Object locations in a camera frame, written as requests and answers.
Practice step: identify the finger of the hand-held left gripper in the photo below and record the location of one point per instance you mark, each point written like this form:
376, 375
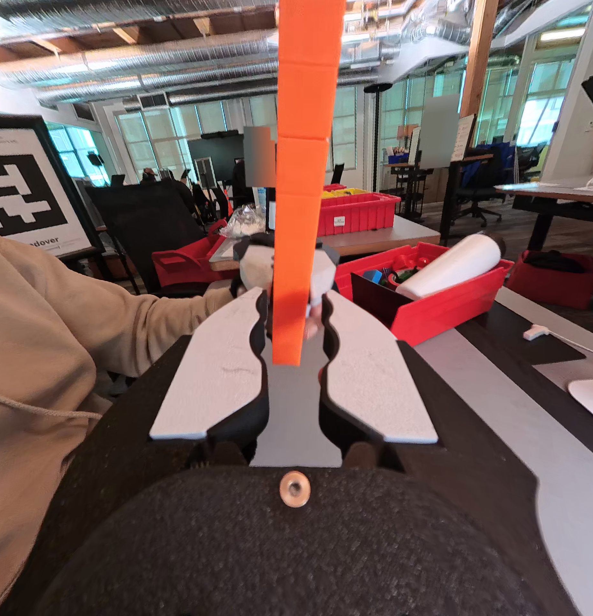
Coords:
255, 267
322, 276

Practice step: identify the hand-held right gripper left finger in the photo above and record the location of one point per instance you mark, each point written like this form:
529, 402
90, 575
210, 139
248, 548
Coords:
214, 380

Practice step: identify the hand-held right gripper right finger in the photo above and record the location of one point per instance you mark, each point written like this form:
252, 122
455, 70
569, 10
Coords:
378, 385

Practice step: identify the blue transparent cube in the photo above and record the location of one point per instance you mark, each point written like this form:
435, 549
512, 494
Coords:
372, 276

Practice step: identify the orange segmented plastic bar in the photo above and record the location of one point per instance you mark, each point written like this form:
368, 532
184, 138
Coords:
301, 192

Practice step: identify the red plastic bin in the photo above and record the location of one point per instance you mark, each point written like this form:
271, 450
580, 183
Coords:
441, 313

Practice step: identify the white cylindrical bottle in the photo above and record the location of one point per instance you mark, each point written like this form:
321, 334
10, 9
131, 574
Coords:
450, 269

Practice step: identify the person's left forearm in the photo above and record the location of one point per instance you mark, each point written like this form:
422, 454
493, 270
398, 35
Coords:
166, 327

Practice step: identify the clear plastic wrap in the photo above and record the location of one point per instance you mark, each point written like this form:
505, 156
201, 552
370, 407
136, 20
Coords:
246, 221

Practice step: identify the orange traffic cone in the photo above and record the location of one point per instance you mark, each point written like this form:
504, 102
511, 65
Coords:
229, 204

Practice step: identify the black bin divider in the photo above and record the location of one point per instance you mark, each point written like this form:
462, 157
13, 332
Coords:
373, 298

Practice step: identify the red tote bag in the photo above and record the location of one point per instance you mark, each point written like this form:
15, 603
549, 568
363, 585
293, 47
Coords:
185, 264

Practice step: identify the red ribbed crate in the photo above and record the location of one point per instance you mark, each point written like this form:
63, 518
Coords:
359, 214

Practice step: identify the wooden table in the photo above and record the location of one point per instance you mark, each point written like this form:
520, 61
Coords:
388, 236

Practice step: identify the dark television screen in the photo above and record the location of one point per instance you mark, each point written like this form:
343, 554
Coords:
217, 154

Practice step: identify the black office chair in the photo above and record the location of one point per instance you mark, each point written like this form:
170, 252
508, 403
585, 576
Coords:
479, 192
142, 221

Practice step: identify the black floor lamp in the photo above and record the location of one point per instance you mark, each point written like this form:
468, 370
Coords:
377, 134

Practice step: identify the wooden standing desk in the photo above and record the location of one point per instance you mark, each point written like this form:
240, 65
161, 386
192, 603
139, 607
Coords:
469, 159

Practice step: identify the red fabric bag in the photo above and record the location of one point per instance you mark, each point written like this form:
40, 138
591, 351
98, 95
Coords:
556, 284

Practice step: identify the blue bags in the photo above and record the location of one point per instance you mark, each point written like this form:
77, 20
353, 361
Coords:
503, 159

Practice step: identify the printed marker board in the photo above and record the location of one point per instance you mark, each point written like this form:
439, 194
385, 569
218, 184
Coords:
22, 192

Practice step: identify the metal air duct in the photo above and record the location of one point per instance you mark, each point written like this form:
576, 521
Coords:
132, 67

